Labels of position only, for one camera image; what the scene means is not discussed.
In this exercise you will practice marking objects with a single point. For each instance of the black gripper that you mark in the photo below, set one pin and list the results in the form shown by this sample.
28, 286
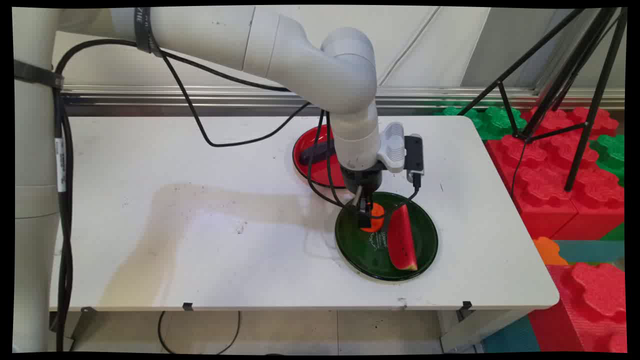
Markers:
367, 179

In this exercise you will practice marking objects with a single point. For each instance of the orange toy fruit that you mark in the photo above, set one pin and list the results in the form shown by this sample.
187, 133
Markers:
377, 216

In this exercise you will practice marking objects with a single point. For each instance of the purple toy eggplant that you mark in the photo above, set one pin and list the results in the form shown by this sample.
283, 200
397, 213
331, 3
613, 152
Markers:
316, 151

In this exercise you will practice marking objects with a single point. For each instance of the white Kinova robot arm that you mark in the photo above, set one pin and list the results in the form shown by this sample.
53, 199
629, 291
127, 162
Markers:
300, 60

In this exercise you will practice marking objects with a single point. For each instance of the dark green plate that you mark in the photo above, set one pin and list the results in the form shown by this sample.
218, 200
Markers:
365, 250

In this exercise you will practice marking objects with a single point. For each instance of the toy watermelon slice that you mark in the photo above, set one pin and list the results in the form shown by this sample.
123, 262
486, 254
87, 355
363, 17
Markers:
401, 240

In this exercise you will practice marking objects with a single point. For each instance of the red plate with black rim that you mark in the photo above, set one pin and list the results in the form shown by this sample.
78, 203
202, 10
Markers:
320, 172

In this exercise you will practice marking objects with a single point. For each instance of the small black table clip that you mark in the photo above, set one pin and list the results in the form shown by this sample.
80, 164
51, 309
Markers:
466, 307
187, 306

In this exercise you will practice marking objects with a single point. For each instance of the green foam block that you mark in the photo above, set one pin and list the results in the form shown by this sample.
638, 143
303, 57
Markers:
492, 120
611, 155

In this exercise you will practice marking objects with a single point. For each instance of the orange foam block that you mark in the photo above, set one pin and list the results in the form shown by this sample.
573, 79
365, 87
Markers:
549, 251

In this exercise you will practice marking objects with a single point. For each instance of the teal foam mat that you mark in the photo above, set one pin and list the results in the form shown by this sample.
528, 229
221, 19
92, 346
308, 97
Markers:
510, 337

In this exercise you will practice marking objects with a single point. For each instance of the teal foam block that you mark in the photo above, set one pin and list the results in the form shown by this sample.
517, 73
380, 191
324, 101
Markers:
592, 251

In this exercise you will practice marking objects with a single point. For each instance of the grey finned camera mount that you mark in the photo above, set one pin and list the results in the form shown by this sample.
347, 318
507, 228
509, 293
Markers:
392, 147

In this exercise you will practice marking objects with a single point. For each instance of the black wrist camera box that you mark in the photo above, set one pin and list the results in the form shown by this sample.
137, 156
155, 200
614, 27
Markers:
414, 152

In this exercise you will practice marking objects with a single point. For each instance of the grey metal table frame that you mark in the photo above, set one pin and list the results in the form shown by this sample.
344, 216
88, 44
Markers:
475, 330

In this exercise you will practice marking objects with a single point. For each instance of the aluminium wall rail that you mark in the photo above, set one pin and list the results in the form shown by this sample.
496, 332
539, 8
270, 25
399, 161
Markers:
200, 95

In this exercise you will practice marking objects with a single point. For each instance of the black camera tripod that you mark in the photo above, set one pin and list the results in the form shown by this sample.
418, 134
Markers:
587, 75

